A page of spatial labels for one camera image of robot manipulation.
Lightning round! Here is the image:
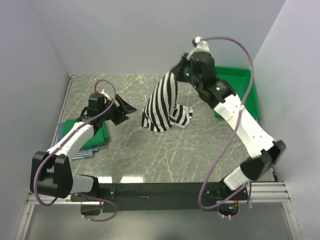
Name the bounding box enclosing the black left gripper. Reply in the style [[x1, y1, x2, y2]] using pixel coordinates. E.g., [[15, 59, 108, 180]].
[[100, 94, 137, 126]]

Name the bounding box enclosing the green tank top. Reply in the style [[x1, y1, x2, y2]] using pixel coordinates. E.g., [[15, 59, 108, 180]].
[[64, 119, 110, 149]]

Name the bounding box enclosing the black white striped tank top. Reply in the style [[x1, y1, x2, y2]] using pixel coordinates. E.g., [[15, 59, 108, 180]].
[[141, 71, 194, 133]]

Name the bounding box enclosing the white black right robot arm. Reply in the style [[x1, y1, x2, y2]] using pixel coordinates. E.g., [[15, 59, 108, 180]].
[[172, 51, 286, 200]]

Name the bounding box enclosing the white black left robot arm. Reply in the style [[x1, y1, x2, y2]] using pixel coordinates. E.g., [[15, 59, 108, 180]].
[[30, 92, 136, 201]]

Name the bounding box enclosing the folded blue tank top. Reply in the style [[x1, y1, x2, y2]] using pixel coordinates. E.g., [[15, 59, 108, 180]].
[[57, 122, 65, 142]]

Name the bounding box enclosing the blue white striped tank top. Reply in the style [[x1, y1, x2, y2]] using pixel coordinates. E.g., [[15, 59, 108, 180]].
[[73, 136, 102, 160]]

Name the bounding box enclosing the green plastic bin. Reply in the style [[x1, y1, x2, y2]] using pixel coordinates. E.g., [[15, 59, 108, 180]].
[[215, 66, 260, 120]]

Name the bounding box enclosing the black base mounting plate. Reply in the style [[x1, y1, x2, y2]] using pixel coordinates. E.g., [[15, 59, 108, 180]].
[[69, 182, 250, 213]]

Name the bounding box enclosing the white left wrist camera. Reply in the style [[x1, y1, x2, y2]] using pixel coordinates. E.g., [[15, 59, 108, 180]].
[[94, 89, 112, 101]]

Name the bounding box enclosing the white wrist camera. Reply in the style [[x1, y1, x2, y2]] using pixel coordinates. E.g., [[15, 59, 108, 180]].
[[186, 36, 210, 60], [94, 89, 112, 101]]

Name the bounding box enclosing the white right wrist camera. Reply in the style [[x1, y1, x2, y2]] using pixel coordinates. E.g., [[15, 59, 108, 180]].
[[186, 36, 210, 60]]

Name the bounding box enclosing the aluminium frame rail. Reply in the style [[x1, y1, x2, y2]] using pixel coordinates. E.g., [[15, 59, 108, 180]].
[[26, 182, 291, 205]]

